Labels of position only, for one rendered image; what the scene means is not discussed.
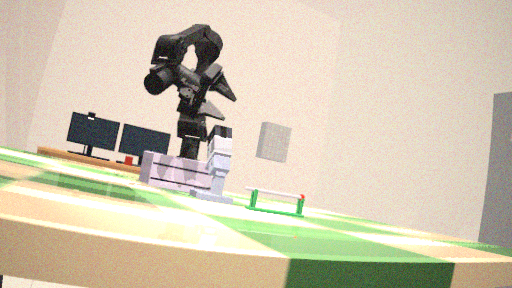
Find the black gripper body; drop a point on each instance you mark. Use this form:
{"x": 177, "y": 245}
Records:
{"x": 203, "y": 82}

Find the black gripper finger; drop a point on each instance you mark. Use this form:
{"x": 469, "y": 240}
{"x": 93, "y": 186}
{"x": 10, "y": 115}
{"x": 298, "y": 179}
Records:
{"x": 210, "y": 110}
{"x": 221, "y": 87}

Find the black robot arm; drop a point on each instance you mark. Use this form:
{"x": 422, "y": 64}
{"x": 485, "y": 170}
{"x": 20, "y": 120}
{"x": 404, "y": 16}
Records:
{"x": 165, "y": 73}

